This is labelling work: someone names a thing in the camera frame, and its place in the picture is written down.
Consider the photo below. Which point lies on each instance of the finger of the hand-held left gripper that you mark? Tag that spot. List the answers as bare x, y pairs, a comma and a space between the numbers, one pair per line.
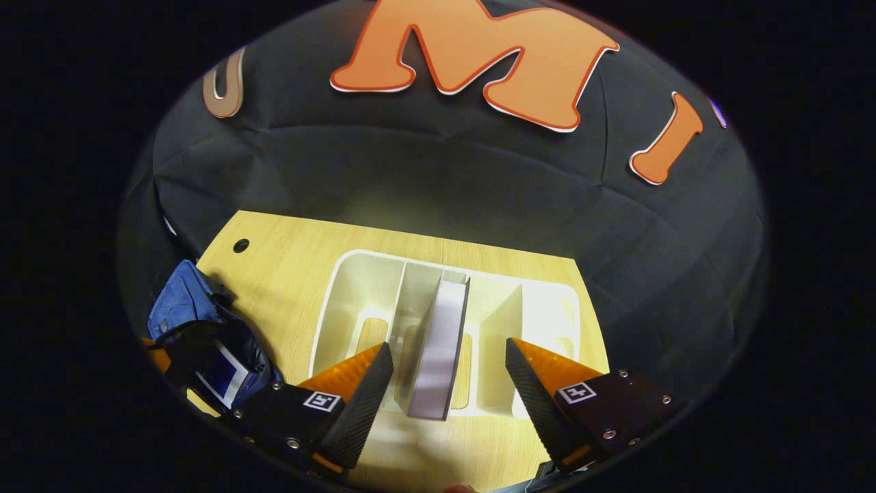
157, 356

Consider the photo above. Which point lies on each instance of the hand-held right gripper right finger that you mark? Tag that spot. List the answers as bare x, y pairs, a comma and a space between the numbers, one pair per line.
534, 404

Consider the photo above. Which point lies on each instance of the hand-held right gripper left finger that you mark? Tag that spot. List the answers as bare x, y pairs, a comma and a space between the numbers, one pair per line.
363, 411

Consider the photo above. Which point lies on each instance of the blue schoolbag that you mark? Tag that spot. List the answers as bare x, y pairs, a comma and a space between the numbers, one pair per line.
181, 301

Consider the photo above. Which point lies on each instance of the blue cover book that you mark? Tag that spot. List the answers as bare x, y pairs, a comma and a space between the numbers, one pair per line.
222, 373

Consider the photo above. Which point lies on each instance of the grey cover book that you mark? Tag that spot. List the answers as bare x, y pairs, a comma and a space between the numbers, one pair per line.
441, 342

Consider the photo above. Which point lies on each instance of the white bookshelf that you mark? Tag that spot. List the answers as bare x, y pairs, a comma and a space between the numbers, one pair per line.
356, 294

